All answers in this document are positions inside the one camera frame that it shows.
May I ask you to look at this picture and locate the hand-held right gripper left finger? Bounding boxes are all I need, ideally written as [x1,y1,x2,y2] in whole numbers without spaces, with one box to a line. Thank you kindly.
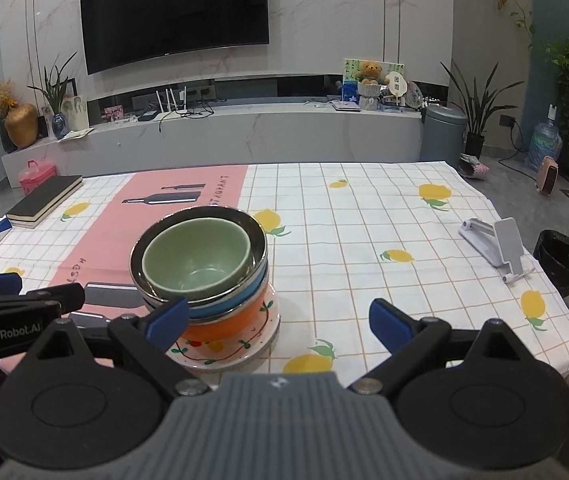
[34,296,210,396]

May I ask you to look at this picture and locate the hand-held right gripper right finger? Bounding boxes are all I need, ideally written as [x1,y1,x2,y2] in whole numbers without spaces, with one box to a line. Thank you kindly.
[352,298,530,395]

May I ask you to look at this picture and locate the orange steel bowl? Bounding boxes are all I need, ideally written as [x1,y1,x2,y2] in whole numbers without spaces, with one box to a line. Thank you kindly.
[182,282,270,342]

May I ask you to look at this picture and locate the white painted plate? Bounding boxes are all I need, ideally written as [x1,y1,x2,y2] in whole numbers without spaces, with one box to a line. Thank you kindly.
[168,285,281,372]

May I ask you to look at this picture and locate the green ceramic bowl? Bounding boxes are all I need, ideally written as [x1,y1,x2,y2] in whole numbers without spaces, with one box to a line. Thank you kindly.
[142,216,253,299]

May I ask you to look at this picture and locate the blue steel bowl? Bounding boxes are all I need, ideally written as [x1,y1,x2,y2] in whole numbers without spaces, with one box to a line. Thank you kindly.
[130,208,270,319]

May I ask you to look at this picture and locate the thin black book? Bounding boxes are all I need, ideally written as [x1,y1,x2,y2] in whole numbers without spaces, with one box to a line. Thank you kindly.
[8,187,84,230]

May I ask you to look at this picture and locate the pink bottle print placemat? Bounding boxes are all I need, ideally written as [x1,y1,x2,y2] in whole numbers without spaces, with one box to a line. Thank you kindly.
[0,165,248,376]

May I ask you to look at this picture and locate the thick black book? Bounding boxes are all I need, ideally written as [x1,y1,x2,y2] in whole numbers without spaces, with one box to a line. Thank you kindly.
[6,175,84,223]

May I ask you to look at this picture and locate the checkered lemon print tablecloth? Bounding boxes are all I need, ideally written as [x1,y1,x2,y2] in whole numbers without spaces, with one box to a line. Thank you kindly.
[0,161,569,392]

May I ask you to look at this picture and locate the pink plastic basket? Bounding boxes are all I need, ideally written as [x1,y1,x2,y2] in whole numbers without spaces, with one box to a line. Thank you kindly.
[18,160,58,196]

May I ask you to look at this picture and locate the white phone stand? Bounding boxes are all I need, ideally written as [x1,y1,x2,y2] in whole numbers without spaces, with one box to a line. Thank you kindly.
[459,217,535,285]

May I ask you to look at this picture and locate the dark vase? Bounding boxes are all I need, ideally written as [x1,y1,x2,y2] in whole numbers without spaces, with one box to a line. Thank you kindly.
[0,117,18,154]

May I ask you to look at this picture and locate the gold vase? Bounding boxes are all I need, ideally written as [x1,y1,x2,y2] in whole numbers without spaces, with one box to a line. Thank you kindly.
[5,103,39,149]

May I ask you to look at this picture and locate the black waste basket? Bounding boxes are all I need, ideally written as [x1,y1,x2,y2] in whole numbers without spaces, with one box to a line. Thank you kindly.
[533,230,569,297]

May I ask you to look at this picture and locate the white printed bag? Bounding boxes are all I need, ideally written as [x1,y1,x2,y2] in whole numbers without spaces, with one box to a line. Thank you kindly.
[67,94,90,131]

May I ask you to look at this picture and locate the grey trash bin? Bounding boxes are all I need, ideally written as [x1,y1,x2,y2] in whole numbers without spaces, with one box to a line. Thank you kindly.
[421,104,469,164]

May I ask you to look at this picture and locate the green long leaf plant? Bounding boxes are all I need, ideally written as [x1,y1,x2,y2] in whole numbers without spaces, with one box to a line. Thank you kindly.
[27,52,78,116]

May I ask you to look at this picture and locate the white router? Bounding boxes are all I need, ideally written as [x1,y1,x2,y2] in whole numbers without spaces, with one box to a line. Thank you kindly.
[152,87,188,115]

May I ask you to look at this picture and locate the pink space heater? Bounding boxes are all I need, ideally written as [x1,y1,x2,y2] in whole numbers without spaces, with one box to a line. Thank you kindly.
[536,156,560,196]

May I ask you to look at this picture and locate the white knitted pot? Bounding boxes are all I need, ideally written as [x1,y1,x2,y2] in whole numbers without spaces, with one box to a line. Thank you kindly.
[359,82,381,111]

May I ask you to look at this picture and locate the tall potted plant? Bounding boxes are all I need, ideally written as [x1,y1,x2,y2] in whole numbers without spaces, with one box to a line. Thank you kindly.
[439,60,525,159]

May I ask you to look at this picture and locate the blue water bottle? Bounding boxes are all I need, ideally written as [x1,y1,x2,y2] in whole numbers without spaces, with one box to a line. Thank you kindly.
[525,105,563,173]

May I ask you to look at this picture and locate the white round fan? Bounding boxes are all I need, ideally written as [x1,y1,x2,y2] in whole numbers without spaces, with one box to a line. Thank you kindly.
[387,71,408,99]

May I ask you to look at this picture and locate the brown teddy bear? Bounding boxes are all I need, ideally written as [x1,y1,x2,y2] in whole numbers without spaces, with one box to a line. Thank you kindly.
[356,61,383,85]

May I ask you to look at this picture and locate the green poster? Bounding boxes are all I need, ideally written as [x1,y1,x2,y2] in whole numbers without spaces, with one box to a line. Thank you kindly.
[343,58,405,85]

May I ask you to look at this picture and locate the black television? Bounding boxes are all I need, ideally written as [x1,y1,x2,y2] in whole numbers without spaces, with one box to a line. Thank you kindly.
[79,0,270,75]

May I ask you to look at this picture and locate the black cables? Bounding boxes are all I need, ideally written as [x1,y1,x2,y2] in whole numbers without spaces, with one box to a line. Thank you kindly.
[158,97,216,134]

